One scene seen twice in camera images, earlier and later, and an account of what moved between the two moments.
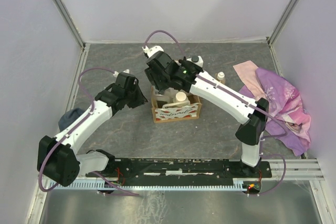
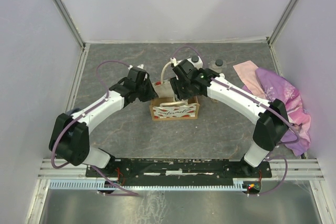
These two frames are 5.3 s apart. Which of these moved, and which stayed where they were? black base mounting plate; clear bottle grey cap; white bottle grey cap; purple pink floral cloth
Moved: clear bottle grey cap
Stayed: purple pink floral cloth; white bottle grey cap; black base mounting plate
